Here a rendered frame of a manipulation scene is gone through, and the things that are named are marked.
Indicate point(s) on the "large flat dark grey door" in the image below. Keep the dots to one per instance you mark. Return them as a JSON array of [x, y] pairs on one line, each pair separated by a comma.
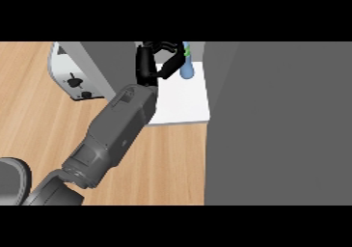
[[282, 125]]

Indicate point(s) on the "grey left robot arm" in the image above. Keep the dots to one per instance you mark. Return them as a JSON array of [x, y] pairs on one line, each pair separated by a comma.
[[117, 125]]

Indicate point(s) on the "dark grey round object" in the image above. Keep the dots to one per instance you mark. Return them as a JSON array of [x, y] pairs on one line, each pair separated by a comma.
[[8, 181]]

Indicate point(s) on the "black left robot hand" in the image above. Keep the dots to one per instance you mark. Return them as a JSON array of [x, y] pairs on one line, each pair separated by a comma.
[[144, 66]]

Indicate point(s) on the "blue water bottle green label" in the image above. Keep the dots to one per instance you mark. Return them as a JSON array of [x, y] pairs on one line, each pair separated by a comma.
[[186, 70]]

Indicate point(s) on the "white and grey toaster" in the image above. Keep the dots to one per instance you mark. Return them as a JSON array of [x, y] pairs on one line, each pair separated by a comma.
[[68, 69]]

